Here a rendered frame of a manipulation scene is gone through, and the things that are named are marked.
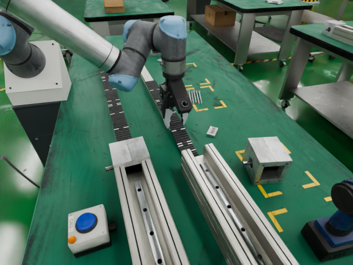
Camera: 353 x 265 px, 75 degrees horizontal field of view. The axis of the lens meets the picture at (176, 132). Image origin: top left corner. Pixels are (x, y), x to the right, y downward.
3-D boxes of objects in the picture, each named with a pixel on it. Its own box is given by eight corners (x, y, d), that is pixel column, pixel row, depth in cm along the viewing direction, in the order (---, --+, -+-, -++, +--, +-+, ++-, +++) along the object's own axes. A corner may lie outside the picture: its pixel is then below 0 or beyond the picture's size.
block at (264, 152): (234, 160, 74) (239, 138, 68) (268, 158, 74) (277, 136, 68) (244, 185, 66) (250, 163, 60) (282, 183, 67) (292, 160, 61)
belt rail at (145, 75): (124, 47, 156) (124, 42, 154) (130, 46, 157) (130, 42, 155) (169, 130, 86) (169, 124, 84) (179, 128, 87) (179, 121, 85)
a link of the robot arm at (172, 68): (189, 60, 68) (163, 64, 65) (189, 74, 71) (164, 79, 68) (180, 51, 73) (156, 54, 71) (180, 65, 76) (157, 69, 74)
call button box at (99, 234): (74, 226, 56) (67, 212, 52) (114, 214, 59) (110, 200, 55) (75, 258, 51) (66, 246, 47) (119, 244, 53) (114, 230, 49)
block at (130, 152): (106, 167, 71) (100, 145, 65) (145, 158, 75) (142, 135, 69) (110, 190, 65) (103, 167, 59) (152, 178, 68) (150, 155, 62)
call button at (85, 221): (78, 219, 52) (75, 214, 51) (95, 214, 53) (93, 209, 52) (78, 235, 49) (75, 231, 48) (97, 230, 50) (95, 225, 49)
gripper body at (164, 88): (179, 94, 84) (179, 63, 77) (187, 106, 78) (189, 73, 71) (159, 98, 82) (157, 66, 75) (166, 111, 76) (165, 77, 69)
